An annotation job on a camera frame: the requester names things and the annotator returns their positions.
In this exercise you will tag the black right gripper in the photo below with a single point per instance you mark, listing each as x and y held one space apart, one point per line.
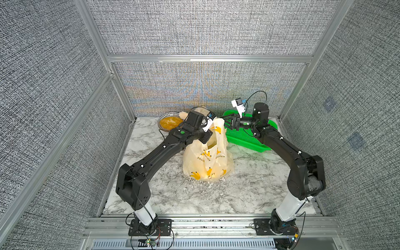
236 122

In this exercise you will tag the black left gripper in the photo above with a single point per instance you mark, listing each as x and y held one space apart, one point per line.
207 135

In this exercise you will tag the banana print plastic bag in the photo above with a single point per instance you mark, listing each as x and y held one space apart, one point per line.
211 161
200 109

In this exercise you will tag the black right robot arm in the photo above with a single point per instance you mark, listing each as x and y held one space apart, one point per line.
307 175

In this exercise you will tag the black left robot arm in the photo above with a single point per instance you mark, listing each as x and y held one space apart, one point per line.
133 180

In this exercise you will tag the green plastic basket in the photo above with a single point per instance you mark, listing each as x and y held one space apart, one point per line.
245 139

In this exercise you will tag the patterned bowl with yellow food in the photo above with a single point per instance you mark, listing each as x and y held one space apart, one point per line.
169 121

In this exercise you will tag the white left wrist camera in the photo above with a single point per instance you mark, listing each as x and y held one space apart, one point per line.
207 123

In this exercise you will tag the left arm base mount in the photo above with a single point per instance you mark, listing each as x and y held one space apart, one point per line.
157 227

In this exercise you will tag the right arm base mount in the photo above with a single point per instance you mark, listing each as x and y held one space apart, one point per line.
274 226

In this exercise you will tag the aluminium front rail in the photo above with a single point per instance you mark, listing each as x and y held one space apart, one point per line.
214 232

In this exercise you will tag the aluminium enclosure frame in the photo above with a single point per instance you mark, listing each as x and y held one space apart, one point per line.
19 204

